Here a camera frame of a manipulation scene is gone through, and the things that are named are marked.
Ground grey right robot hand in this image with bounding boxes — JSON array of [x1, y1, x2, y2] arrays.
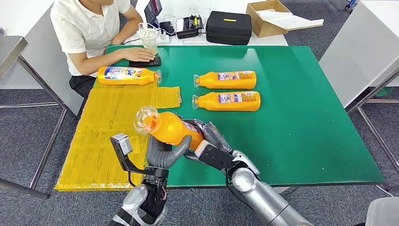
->
[[182, 118, 233, 154]]

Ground person's right hand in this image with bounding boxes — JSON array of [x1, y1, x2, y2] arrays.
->
[[123, 47, 156, 62]]

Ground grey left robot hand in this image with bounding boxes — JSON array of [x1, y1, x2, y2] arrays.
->
[[146, 135, 192, 170]]

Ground clear plastic drink cup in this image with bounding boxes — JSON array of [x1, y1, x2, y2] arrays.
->
[[138, 23, 159, 55]]

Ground orange detergent bottle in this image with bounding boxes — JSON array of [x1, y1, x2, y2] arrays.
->
[[192, 91, 262, 112], [193, 70, 257, 90], [134, 105, 205, 151], [97, 66, 163, 86]]

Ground black smartphone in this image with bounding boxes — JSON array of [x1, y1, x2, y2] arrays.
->
[[129, 55, 162, 68]]

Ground black power adapter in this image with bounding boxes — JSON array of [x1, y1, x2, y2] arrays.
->
[[160, 21, 177, 36]]

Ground dark tablet computer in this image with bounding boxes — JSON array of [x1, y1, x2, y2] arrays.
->
[[144, 0, 164, 29]]

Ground person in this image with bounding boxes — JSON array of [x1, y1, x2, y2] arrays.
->
[[50, 0, 157, 96]]

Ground yellow taped cardboard mat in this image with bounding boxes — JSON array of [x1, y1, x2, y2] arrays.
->
[[54, 79, 183, 192]]

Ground black carrying case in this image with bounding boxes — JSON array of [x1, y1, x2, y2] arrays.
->
[[206, 11, 253, 46]]

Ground brown cardboard box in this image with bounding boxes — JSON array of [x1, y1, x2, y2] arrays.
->
[[246, 0, 325, 38]]

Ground steel table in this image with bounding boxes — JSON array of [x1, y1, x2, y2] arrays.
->
[[0, 27, 68, 199]]

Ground white paper sheet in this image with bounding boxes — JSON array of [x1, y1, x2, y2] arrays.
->
[[255, 9, 325, 31]]

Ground white desk with metal legs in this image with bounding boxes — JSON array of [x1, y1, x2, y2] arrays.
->
[[318, 0, 399, 193]]

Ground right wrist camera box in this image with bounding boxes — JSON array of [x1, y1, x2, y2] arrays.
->
[[194, 140, 234, 170]]

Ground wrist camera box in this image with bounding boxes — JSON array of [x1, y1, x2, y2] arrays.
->
[[110, 133, 150, 175], [194, 140, 234, 170]]

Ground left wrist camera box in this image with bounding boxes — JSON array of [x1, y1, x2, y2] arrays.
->
[[110, 133, 150, 175]]

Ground white floor cable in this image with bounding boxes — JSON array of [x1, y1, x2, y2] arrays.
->
[[375, 185, 399, 203]]

